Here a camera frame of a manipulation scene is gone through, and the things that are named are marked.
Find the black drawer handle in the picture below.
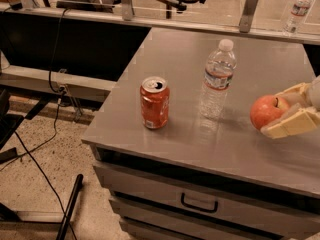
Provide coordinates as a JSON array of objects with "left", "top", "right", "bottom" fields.
[{"left": 180, "top": 193, "right": 219, "bottom": 214}]

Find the distant water bottle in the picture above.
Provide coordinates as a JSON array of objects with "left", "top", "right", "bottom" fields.
[{"left": 283, "top": 0, "right": 313, "bottom": 36}]

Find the metal glass railing frame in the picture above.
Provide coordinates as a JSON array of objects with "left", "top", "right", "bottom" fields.
[{"left": 0, "top": 0, "right": 320, "bottom": 46}]

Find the red apple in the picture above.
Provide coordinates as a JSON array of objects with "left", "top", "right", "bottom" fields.
[{"left": 250, "top": 95, "right": 290, "bottom": 130}]

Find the grey metal drawer cabinet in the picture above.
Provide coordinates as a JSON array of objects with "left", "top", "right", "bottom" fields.
[{"left": 83, "top": 28, "right": 320, "bottom": 240}]

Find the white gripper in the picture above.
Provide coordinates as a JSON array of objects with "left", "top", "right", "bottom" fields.
[{"left": 261, "top": 76, "right": 320, "bottom": 139}]

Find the black power cable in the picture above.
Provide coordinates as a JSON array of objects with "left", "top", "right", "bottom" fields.
[{"left": 0, "top": 7, "right": 78, "bottom": 240}]

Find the clear plastic water bottle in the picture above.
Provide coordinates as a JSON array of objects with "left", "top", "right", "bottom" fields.
[{"left": 199, "top": 39, "right": 237, "bottom": 119}]

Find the orange soda can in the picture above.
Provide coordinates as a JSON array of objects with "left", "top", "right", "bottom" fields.
[{"left": 140, "top": 76, "right": 170, "bottom": 129}]

